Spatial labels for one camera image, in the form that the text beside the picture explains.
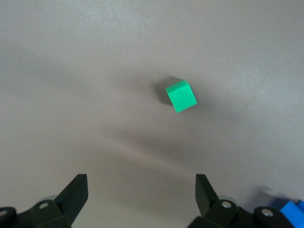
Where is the blue plastic storage bin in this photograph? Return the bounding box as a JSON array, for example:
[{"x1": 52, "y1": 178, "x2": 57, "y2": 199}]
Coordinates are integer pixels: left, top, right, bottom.
[{"x1": 270, "y1": 199, "x2": 304, "y2": 228}]

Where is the green cube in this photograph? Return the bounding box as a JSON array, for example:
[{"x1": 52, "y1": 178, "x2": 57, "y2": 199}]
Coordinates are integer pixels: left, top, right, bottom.
[{"x1": 165, "y1": 80, "x2": 198, "y2": 114}]

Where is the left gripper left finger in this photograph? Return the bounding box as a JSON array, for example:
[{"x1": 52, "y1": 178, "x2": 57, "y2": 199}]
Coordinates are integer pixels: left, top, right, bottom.
[{"x1": 0, "y1": 174, "x2": 89, "y2": 228}]

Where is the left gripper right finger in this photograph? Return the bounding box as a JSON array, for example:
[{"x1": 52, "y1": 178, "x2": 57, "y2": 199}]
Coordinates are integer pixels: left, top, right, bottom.
[{"x1": 187, "y1": 174, "x2": 295, "y2": 228}]

